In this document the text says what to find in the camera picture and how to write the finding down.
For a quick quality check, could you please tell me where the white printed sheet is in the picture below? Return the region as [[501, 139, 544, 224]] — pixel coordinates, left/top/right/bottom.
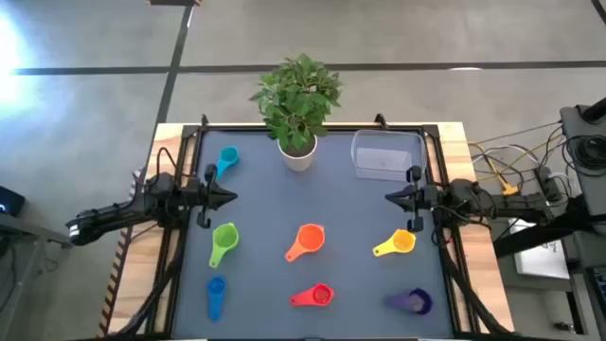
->
[[508, 217, 572, 280]]

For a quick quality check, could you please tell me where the yellow measuring cup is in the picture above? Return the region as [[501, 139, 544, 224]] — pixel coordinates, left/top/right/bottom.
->
[[372, 228, 418, 258]]

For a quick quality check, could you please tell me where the black power strip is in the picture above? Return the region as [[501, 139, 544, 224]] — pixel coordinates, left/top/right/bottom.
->
[[534, 166, 564, 203]]

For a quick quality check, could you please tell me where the coiled black cable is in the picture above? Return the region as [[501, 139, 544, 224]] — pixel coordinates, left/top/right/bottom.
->
[[565, 135, 606, 179]]

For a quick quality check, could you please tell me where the green measuring cup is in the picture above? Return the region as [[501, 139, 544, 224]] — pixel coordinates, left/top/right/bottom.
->
[[208, 222, 241, 270]]

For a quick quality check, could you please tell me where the orange measuring cup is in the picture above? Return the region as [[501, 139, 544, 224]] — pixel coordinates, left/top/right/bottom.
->
[[284, 223, 327, 263]]

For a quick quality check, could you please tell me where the red measuring cup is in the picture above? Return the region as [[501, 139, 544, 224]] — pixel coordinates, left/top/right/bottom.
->
[[289, 282, 335, 308]]

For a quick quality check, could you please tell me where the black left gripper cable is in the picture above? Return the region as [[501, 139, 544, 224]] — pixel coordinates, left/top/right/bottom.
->
[[154, 146, 190, 184]]

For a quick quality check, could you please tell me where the yellow cable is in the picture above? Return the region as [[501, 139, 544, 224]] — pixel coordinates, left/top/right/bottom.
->
[[480, 135, 567, 196]]

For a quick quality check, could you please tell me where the teal measuring cup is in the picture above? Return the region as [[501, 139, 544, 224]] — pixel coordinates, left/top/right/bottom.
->
[[215, 145, 241, 181]]

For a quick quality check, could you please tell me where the grey equipment stand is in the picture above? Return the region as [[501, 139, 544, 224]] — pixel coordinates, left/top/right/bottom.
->
[[560, 97, 606, 341]]

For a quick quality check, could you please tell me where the clear plastic basket container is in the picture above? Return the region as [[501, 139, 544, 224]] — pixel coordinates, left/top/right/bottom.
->
[[350, 129, 429, 183]]

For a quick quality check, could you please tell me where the white plant pot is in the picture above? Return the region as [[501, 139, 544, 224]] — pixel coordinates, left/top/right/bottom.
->
[[276, 135, 318, 172]]

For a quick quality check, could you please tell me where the grey side desk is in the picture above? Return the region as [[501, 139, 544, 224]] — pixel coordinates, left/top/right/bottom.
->
[[0, 212, 77, 341]]

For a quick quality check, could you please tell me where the purple measuring cup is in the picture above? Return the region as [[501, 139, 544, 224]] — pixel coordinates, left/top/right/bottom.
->
[[383, 287, 434, 316]]

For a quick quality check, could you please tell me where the green leafy plant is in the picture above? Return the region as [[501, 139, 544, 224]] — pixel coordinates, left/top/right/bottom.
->
[[249, 52, 343, 153]]

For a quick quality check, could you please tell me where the blue measuring cup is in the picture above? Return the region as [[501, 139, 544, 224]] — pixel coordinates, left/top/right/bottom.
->
[[205, 276, 228, 323]]

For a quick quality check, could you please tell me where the black yellow hazard tape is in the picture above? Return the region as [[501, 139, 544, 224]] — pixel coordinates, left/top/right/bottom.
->
[[97, 165, 146, 338]]

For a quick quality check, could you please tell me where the grey table mat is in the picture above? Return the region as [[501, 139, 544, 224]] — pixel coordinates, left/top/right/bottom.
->
[[170, 130, 455, 340]]

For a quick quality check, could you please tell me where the black box device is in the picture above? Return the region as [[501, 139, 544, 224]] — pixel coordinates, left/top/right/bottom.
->
[[0, 185, 27, 218]]

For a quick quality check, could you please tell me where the black aluminium table frame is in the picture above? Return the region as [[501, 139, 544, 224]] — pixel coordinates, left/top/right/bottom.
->
[[101, 113, 515, 341]]

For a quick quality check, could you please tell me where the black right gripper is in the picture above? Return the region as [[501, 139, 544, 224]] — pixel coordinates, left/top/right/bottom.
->
[[383, 164, 445, 233]]

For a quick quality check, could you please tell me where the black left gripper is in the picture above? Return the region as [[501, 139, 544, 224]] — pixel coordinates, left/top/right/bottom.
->
[[185, 163, 239, 230]]

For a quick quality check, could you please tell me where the black metal beam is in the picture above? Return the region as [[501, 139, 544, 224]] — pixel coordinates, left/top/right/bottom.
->
[[491, 207, 606, 260]]

